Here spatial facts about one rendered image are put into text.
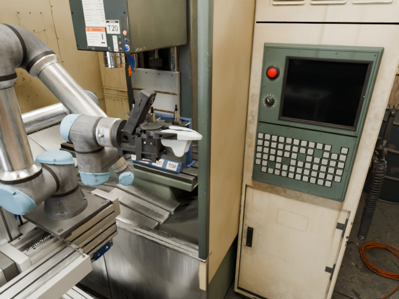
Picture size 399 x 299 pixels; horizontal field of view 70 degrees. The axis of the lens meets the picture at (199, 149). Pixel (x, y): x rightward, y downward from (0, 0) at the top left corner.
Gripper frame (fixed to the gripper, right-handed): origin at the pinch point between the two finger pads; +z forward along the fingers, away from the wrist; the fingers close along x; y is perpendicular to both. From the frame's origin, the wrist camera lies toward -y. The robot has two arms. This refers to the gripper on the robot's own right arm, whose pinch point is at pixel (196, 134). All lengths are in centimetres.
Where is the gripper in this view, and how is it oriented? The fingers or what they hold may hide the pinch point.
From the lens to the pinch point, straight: 65.3
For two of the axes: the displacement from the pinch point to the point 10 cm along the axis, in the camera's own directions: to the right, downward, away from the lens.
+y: -0.4, 9.5, 3.0
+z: 9.6, 1.2, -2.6
